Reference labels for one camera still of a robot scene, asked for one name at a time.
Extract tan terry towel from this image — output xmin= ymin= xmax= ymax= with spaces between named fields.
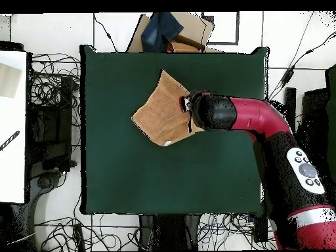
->
xmin=131 ymin=69 xmax=205 ymax=147

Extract dark flat object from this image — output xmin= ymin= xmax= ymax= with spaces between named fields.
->
xmin=0 ymin=40 xmax=25 ymax=53

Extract tan folded cloth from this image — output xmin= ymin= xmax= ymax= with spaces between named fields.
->
xmin=167 ymin=41 xmax=201 ymax=54

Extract dark brown folded cloth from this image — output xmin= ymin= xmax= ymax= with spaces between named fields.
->
xmin=171 ymin=33 xmax=206 ymax=52

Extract brown cardboard box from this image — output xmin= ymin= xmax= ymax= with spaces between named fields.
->
xmin=126 ymin=11 xmax=224 ymax=54

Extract blue denim jeans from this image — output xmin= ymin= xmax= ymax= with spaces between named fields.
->
xmin=140 ymin=11 xmax=184 ymax=53

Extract dark green table cloth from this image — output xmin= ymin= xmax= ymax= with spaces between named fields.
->
xmin=79 ymin=44 xmax=270 ymax=216

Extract black power strip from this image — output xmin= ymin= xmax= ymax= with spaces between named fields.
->
xmin=73 ymin=222 xmax=86 ymax=252
xmin=252 ymin=215 xmax=269 ymax=243

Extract beige box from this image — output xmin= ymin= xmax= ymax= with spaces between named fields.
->
xmin=0 ymin=62 xmax=23 ymax=100

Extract white desk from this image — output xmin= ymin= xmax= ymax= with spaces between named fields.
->
xmin=0 ymin=50 xmax=29 ymax=205

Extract grey square frame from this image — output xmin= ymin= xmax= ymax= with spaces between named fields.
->
xmin=201 ymin=11 xmax=240 ymax=46

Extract black cable with adapter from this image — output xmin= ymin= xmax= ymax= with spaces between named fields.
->
xmin=267 ymin=31 xmax=336 ymax=102

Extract thin black cable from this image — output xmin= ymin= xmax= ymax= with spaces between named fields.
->
xmin=93 ymin=12 xmax=118 ymax=53

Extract tangled black cables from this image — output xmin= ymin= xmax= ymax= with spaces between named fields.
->
xmin=199 ymin=212 xmax=279 ymax=251
xmin=33 ymin=213 xmax=141 ymax=252
xmin=28 ymin=52 xmax=81 ymax=127

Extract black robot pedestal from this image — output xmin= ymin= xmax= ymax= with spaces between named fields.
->
xmin=138 ymin=214 xmax=202 ymax=251

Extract black ridged strap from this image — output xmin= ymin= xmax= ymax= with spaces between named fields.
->
xmin=0 ymin=130 xmax=21 ymax=152

